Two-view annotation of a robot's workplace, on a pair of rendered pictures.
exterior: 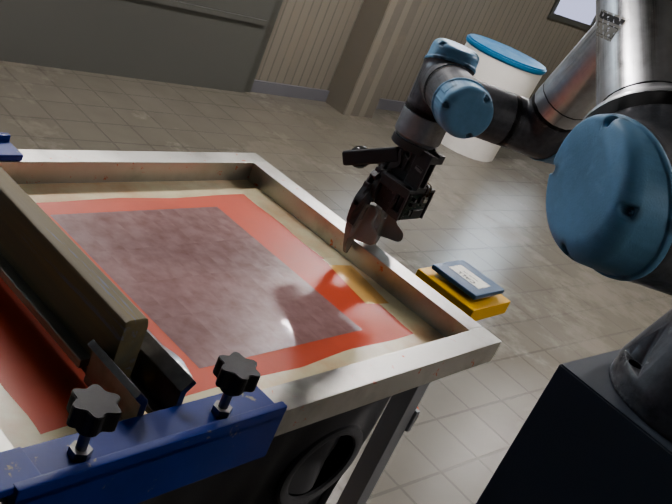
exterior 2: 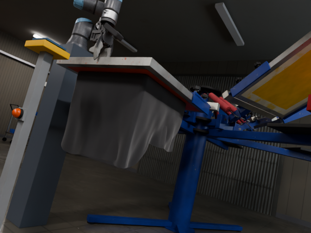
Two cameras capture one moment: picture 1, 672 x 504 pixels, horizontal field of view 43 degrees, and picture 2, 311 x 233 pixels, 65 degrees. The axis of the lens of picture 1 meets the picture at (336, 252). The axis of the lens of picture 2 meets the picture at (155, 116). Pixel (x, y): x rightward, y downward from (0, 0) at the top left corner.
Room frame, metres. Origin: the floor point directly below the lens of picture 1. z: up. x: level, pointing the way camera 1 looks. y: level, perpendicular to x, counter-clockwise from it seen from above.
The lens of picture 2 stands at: (2.41, 0.23, 0.63)
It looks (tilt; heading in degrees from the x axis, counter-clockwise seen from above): 8 degrees up; 177
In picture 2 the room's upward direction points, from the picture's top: 13 degrees clockwise
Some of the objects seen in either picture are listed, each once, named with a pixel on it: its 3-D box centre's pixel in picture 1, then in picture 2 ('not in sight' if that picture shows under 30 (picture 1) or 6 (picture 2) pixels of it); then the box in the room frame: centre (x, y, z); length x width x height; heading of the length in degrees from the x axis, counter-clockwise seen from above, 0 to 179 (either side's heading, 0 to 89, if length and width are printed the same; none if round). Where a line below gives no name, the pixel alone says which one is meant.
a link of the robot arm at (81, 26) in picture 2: not in sight; (83, 28); (0.70, -0.34, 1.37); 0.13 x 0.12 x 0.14; 106
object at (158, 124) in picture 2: not in sight; (158, 130); (1.14, 0.32, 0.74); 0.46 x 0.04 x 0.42; 146
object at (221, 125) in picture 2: not in sight; (199, 122); (0.10, 0.77, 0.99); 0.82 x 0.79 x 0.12; 146
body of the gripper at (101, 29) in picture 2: (403, 176); (103, 33); (1.28, -0.05, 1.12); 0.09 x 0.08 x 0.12; 56
